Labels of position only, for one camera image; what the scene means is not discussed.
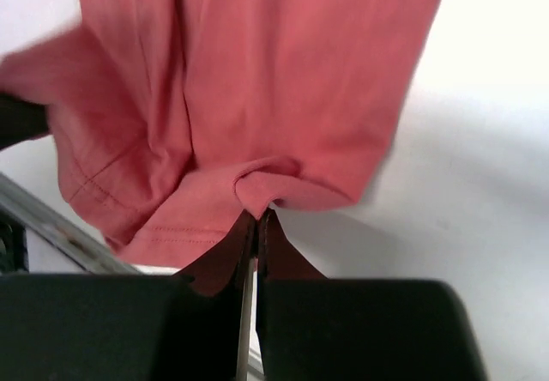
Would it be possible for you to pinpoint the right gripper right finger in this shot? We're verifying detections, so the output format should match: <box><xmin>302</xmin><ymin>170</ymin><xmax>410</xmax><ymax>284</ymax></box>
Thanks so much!
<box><xmin>256</xmin><ymin>210</ymin><xmax>485</xmax><ymax>380</ymax></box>

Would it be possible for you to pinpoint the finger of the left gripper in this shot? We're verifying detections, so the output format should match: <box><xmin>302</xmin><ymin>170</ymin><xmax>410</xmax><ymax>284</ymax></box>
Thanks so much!
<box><xmin>0</xmin><ymin>94</ymin><xmax>49</xmax><ymax>149</ymax></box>

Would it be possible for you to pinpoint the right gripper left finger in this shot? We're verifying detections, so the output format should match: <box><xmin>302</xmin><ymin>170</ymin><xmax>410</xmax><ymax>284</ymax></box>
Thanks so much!
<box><xmin>1</xmin><ymin>237</ymin><xmax>254</xmax><ymax>380</ymax></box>

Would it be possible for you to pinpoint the salmon red t-shirt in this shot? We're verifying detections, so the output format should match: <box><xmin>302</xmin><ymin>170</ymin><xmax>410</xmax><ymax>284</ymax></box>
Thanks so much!
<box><xmin>1</xmin><ymin>0</ymin><xmax>441</xmax><ymax>267</ymax></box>

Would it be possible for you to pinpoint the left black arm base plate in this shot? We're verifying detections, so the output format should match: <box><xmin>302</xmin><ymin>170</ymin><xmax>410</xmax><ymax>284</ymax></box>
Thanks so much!
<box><xmin>0</xmin><ymin>212</ymin><xmax>29</xmax><ymax>275</ymax></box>

